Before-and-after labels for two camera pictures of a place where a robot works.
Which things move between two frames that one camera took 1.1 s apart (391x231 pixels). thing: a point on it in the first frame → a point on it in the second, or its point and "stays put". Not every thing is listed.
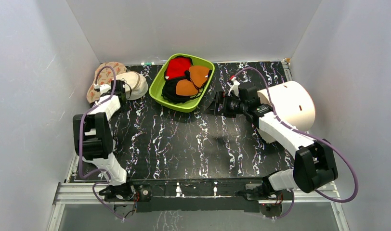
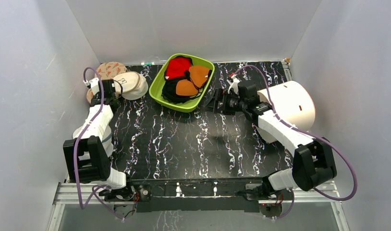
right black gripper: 220,104 stays put
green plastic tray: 156,88 stays put
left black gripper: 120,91 → 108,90
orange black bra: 177,90 stays put
